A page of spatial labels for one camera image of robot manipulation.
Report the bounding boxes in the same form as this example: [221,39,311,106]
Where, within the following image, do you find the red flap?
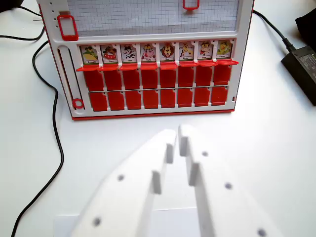
[159,61,178,72]

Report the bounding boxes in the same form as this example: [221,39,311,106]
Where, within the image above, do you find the black power adapter box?
[280,45,316,107]

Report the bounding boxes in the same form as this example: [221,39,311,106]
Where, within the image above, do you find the red and white game board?
[37,0,255,121]

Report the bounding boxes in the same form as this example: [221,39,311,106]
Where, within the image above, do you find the black cloth bag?
[295,7,316,48]

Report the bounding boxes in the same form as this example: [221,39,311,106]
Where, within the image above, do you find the black rounded object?
[0,0,38,13]

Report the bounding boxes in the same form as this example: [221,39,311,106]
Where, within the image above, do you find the long black looping cable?
[10,40,65,237]

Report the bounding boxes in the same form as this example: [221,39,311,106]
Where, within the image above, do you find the thin black cable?
[0,26,46,41]
[18,6,42,18]

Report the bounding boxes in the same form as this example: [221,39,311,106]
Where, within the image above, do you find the black power adapter cable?
[252,10,296,52]

